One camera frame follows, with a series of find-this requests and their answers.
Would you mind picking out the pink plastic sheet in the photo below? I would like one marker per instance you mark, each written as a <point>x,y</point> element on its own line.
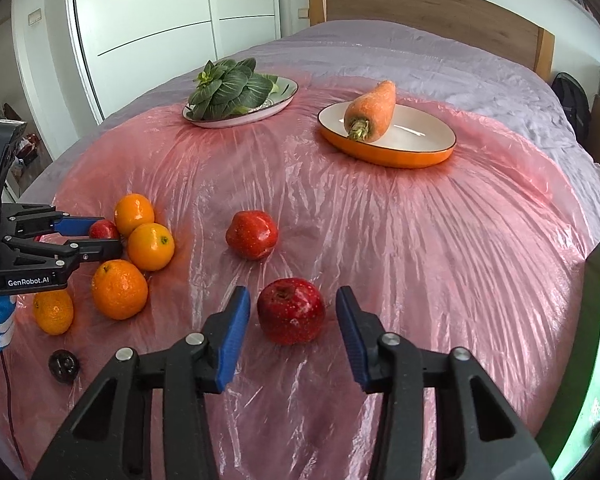
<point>369,270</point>

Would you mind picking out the carrot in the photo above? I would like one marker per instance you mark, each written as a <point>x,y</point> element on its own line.
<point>372,110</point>

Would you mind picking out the dark plum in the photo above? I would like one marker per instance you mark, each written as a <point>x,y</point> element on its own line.
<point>62,366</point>

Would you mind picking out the orange oval dish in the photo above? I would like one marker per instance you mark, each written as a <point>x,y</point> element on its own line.
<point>419,135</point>

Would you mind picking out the bok choy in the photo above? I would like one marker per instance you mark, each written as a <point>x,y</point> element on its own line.
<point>227,91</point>

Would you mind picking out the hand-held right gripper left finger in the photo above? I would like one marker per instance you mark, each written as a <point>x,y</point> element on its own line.
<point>235,330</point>

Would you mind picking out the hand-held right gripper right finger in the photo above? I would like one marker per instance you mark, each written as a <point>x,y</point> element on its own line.
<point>352,340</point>

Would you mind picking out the white wardrobe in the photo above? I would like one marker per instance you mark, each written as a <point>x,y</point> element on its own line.
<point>145,15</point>

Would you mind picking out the orange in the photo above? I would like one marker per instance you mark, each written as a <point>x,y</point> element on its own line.
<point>134,212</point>
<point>119,289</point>
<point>54,312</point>
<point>151,247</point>

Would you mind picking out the green metal tray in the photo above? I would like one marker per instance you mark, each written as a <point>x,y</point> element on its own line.
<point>584,360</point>

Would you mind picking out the wooden headboard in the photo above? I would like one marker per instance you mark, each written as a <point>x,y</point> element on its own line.
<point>419,5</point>

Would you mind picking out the black backpack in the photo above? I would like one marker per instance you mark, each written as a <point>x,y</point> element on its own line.
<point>572,100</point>

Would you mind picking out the small red apple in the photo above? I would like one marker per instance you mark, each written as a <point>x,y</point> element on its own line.
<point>103,230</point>

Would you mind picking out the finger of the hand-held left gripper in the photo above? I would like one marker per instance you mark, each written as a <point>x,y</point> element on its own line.
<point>100,249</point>
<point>75,226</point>

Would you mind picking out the white plate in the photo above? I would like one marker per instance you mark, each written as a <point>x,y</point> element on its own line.
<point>280,91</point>

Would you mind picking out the white wall switch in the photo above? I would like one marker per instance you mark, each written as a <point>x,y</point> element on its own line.
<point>34,16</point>

